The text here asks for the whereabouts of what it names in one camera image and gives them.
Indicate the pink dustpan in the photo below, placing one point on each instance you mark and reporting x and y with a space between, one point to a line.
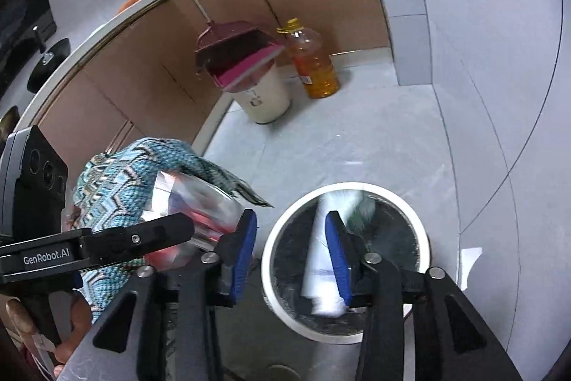
245 66

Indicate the metal rimmed trash bin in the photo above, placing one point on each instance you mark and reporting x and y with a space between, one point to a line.
392 238

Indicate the white printed paper wrapper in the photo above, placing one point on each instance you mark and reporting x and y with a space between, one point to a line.
317 265

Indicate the white kitchen counter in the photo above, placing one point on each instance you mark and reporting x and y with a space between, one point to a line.
134 12

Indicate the person's left hand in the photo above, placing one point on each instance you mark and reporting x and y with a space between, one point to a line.
73 318

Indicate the brass coloured wok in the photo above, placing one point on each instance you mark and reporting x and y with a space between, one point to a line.
9 120

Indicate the black range hood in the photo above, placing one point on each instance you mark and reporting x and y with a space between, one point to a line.
18 19

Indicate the black wok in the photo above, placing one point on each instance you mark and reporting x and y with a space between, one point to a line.
51 64

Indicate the cooking oil bottle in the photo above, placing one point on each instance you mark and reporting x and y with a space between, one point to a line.
316 68

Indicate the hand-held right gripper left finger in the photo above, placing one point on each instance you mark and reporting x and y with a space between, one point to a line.
243 256

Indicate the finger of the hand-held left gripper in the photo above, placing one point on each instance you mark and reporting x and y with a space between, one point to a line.
147 233

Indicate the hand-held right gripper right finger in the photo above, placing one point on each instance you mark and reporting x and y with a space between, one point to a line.
337 256

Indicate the clear plastic bag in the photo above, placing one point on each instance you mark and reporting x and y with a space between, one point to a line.
196 202

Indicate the teal zigzag blanket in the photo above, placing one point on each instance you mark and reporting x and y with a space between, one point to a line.
116 184

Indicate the white bucket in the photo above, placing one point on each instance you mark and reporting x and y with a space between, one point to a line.
263 100

